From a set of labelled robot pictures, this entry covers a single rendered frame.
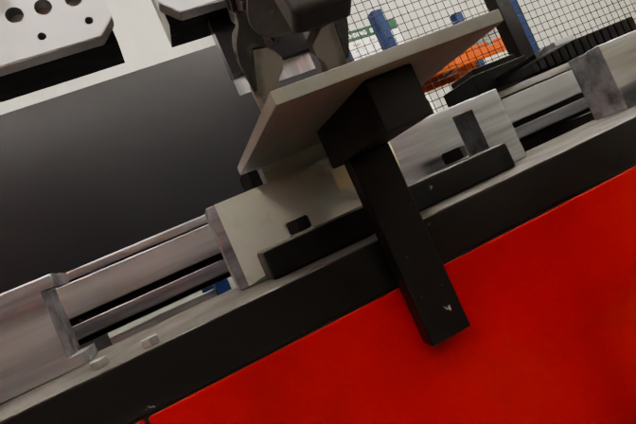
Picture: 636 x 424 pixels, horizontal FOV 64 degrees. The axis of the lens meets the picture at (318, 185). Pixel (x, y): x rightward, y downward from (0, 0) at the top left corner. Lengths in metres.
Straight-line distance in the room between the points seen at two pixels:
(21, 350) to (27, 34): 0.31
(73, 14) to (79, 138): 0.55
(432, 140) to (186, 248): 0.40
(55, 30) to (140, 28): 4.79
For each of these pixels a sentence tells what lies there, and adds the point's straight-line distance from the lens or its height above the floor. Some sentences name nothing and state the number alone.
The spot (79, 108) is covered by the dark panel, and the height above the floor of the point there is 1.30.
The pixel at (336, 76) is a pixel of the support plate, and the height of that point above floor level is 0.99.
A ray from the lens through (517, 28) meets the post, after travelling 1.76.
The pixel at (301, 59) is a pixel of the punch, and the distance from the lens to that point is 0.64.
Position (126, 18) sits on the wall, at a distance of 5.41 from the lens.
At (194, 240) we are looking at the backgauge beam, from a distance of 0.81.
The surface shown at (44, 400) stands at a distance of 0.46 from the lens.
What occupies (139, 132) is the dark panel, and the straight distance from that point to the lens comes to 1.12.
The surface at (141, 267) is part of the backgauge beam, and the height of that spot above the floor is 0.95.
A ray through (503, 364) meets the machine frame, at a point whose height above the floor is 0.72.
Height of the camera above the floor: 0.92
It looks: 2 degrees up
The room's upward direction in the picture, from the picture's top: 24 degrees counter-clockwise
